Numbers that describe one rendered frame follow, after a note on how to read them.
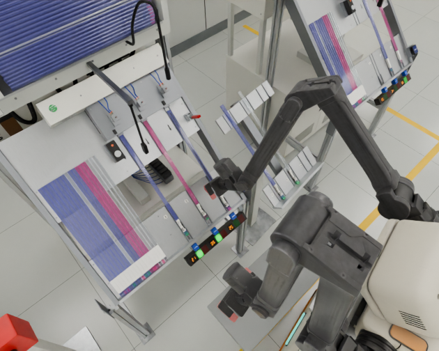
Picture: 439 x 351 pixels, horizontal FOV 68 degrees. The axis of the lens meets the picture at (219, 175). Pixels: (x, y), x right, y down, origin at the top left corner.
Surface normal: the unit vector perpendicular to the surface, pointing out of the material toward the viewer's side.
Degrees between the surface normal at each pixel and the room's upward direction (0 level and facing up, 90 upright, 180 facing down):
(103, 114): 44
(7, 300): 0
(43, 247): 0
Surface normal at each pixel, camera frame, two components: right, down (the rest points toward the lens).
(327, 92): -0.50, 0.61
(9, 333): -0.02, -0.57
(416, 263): -0.55, -0.75
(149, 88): 0.44, 0.01
